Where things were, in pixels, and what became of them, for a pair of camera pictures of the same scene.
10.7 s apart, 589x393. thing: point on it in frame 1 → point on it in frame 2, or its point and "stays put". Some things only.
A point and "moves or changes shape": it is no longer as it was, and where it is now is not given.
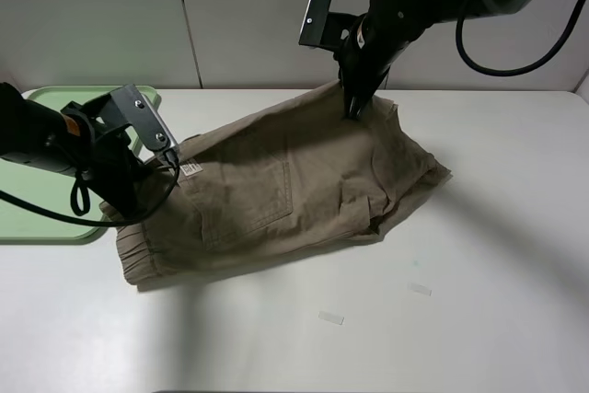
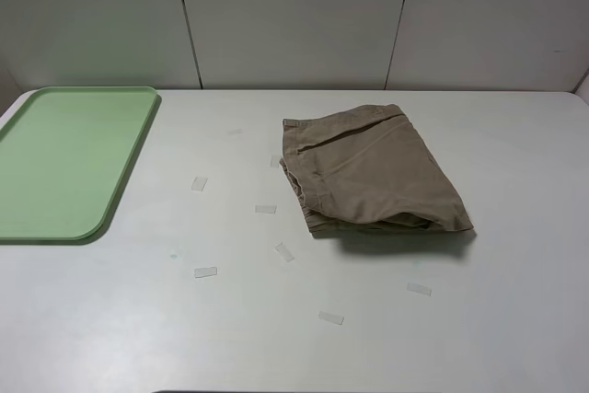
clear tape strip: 414,286 stays put
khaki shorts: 301,173 moves or changes shape
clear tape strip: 334,318 stays put
